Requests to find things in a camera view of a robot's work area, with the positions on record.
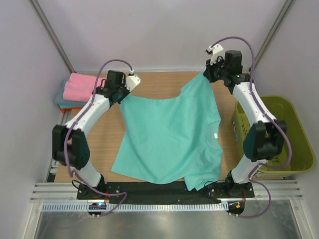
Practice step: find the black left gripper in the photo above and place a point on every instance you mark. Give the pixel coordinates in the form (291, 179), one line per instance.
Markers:
(126, 91)

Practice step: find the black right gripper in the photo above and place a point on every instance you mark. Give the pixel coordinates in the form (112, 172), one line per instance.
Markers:
(208, 73)

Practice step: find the teal t shirt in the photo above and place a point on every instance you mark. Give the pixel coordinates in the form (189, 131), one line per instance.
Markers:
(171, 139)

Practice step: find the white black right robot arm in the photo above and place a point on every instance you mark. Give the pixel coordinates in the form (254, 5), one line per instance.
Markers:
(265, 138)

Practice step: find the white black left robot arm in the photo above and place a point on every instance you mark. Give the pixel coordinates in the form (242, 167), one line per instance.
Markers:
(69, 141)

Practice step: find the orange folded t shirt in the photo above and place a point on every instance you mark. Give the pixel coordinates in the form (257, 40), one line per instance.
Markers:
(68, 109)

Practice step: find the grey blue folded t shirt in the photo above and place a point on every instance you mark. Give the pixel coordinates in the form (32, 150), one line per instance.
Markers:
(65, 104)

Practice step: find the olive green plastic basket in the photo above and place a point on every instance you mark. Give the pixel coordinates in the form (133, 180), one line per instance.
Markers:
(303, 159)

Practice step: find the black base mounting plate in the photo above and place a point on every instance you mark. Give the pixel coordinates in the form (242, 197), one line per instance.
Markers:
(144, 193)

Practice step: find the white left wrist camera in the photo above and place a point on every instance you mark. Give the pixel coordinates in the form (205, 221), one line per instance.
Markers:
(132, 81)

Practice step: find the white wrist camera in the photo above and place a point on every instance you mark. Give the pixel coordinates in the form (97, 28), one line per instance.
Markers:
(214, 51)
(132, 81)

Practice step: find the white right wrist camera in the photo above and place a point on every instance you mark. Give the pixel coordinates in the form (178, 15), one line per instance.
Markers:
(214, 51)

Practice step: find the white slotted cable duct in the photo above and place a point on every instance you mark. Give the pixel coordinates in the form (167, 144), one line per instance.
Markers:
(97, 207)

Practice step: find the aluminium frame rail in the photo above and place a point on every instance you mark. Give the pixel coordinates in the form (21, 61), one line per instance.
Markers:
(272, 189)

